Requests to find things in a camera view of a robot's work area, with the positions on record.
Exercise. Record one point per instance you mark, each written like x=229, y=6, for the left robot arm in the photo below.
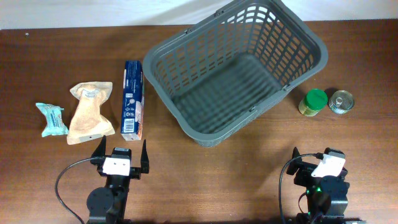
x=108, y=204

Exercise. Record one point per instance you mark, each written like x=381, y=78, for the teal wipes packet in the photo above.
x=53, y=116

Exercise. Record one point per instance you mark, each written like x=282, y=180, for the grey plastic shopping basket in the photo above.
x=220, y=74

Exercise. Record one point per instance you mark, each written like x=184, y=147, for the green lid jar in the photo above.
x=313, y=102

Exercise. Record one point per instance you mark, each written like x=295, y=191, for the blue pasta box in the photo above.
x=133, y=101

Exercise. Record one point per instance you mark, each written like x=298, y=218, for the tan paper pouch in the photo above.
x=87, y=122

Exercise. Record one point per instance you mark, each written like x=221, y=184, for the silver tin can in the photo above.
x=341, y=102

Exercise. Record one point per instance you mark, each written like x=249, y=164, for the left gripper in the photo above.
x=134, y=173

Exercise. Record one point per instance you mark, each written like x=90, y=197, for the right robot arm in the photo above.
x=326, y=200

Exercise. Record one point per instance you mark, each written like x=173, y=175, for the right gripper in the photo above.
x=305, y=171

